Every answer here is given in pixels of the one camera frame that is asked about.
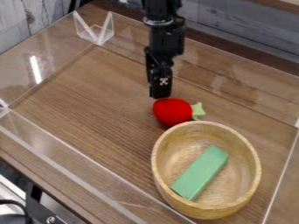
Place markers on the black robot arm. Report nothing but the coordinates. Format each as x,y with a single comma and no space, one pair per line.
162,10

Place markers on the black metal table frame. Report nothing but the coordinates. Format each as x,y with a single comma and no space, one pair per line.
44,207

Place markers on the red plush strawberry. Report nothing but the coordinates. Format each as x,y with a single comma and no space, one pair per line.
174,110

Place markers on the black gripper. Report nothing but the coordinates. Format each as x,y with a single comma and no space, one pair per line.
166,45

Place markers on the clear acrylic corner bracket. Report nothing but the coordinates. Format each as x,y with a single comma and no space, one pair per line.
97,34

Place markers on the clear acrylic tray wall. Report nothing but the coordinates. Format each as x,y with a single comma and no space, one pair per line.
78,131

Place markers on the wooden bowl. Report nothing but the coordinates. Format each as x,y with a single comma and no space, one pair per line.
232,189

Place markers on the green rectangular block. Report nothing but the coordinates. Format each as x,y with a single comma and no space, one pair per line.
201,172

